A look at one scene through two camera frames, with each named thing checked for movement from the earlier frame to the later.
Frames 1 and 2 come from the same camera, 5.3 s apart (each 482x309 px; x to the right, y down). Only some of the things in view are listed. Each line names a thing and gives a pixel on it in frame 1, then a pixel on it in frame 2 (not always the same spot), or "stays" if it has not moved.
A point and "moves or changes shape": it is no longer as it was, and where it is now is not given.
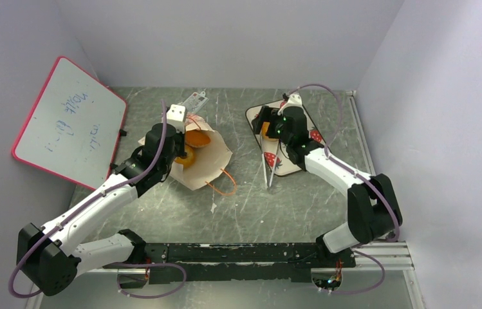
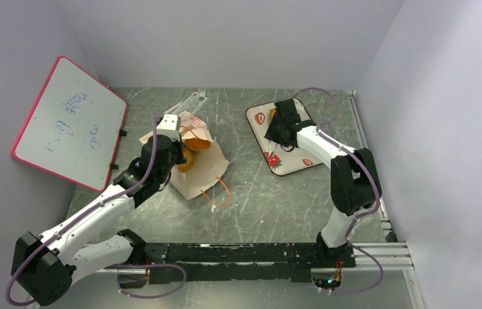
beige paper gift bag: x=209 y=160 moves or changes shape
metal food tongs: x=269 y=174 to x=270 y=146
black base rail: x=236 y=262 stays
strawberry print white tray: x=275 y=153 stays
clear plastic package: x=195 y=102 stays
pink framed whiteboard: x=73 y=127 stays
